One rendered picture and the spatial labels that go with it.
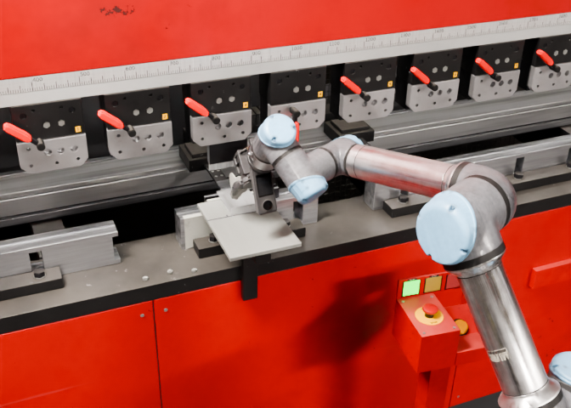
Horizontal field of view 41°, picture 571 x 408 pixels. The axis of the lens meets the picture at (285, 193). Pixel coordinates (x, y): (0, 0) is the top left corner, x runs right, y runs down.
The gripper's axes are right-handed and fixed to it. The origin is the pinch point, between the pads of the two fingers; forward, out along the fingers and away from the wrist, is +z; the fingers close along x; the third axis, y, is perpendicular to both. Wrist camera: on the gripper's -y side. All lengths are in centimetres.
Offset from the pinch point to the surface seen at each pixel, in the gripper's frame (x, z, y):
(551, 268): -100, 29, -33
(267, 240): -0.3, -4.9, -13.3
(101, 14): 30, -32, 35
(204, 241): 10.0, 14.2, -5.4
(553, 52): -94, -14, 20
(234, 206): 1.9, 6.1, 0.0
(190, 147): 4.7, 22.6, 24.8
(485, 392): -85, 68, -63
